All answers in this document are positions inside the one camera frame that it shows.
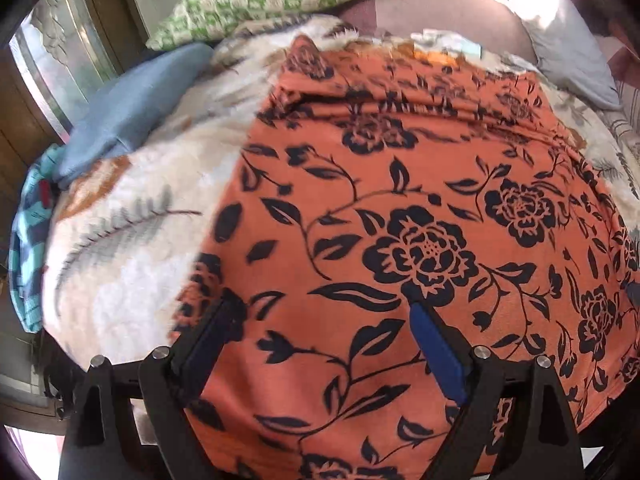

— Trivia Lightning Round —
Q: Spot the wooden frame glass window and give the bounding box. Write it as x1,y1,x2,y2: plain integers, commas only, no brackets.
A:
10,0,126,136

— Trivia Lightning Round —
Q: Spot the orange black floral garment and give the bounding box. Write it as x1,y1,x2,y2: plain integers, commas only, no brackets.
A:
172,35,640,480

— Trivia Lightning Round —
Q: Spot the grey pillow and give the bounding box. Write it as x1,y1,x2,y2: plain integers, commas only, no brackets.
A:
475,0,621,111

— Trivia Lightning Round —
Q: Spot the cream leaf print blanket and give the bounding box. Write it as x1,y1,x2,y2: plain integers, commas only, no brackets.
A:
42,15,640,376

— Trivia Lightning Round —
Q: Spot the teal striped cloth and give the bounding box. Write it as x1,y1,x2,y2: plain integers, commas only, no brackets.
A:
10,144,63,333

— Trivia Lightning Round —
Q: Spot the mauve checked bedsheet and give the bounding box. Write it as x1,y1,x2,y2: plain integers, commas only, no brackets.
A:
340,0,538,61

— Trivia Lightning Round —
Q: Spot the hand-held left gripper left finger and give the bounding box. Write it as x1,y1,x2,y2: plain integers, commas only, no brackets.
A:
57,287,246,480

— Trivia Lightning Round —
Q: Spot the blue folded cloth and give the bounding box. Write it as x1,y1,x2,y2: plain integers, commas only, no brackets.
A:
52,42,216,188

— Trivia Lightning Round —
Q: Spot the pale blue white cloth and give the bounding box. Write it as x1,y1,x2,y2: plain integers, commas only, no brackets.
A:
410,27,483,58

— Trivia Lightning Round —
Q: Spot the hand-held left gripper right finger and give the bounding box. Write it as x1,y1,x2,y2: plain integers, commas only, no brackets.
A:
407,301,587,480

